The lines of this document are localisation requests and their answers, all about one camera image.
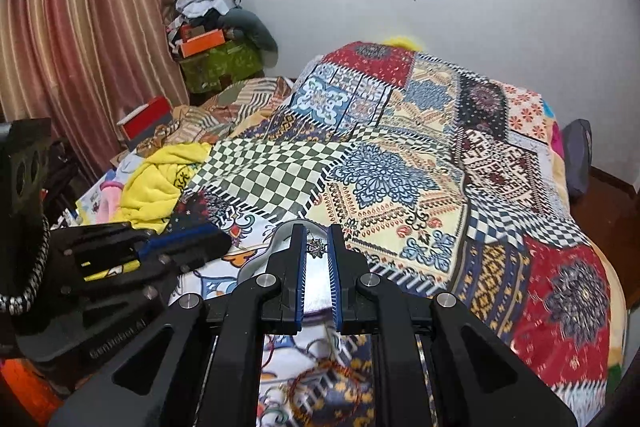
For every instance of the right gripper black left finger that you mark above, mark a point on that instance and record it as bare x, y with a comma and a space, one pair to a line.
284, 309

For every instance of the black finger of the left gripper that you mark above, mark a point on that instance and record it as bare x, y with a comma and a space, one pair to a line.
194, 246
155, 269

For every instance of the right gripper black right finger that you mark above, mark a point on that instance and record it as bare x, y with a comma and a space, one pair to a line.
351, 312

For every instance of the small silver flower earring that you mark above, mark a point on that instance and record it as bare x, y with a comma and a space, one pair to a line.
316, 248

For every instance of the red gold bangle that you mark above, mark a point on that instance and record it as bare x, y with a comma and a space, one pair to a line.
330, 395

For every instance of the yellow cartoon blanket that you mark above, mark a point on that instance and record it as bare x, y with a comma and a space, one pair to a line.
152, 191

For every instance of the red white box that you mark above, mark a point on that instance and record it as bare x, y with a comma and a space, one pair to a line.
144, 117

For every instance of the brown striped cloth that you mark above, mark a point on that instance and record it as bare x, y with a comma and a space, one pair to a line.
218, 117

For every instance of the colourful patchwork bedspread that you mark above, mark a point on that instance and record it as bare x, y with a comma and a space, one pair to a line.
444, 180

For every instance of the orange box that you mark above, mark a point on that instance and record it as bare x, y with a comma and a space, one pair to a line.
202, 43

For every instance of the dark green cloth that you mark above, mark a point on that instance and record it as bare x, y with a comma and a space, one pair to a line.
254, 30

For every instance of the striped pink curtain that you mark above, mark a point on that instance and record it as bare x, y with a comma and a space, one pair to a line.
84, 64

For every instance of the dark grey bag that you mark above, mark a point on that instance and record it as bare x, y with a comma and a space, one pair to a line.
577, 142

